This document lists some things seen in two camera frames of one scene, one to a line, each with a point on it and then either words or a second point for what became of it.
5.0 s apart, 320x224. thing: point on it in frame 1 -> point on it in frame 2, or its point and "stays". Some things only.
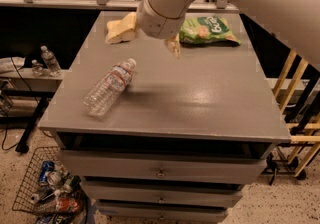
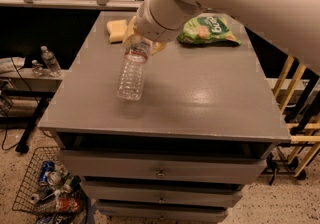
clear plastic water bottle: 101,95 -> 131,74
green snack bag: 206,30 stays
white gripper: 156,23 -> 150,30
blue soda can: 47,165 stays
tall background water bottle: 50,62 stays
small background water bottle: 37,68 stays
